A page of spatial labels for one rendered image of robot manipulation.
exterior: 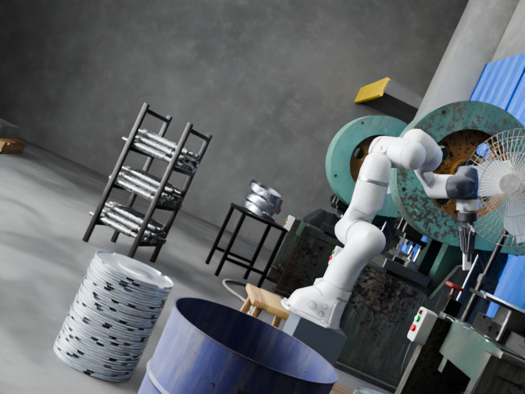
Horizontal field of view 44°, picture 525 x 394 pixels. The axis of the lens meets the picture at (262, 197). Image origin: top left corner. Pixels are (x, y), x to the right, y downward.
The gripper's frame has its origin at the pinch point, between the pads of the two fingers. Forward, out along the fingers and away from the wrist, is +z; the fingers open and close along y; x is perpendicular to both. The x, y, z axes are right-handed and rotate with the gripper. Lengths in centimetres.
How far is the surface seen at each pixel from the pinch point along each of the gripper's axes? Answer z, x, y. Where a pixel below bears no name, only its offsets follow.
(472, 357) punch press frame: 26.9, -13.7, 38.9
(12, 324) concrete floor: 13, -173, 26
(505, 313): 12.7, -0.3, 35.2
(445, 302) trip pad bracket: 15.5, -10.8, 5.3
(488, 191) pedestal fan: -24, 32, -54
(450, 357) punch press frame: 31.5, -16.0, 24.4
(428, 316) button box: 18.9, -20.5, 13.1
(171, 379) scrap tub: 2, -113, 119
